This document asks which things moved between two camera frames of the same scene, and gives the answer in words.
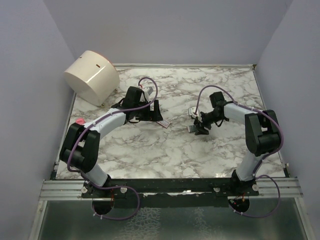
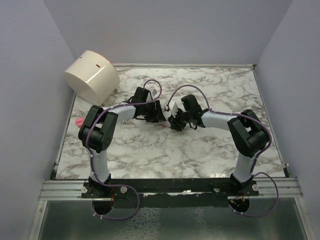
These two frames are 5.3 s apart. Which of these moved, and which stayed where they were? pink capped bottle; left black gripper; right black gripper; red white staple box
Moved: right black gripper
Stayed: pink capped bottle; red white staple box; left black gripper
